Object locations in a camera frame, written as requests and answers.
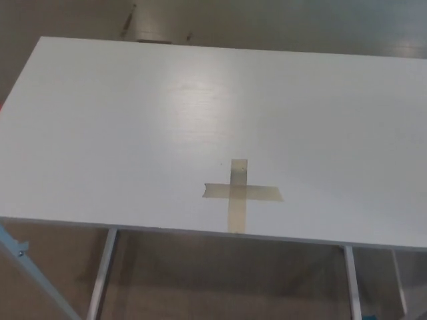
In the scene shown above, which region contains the light blue metal frame bar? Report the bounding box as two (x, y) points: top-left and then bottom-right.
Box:
(0, 223), (83, 320)

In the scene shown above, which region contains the thin white table leg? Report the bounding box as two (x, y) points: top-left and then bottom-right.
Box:
(390, 249), (408, 313)

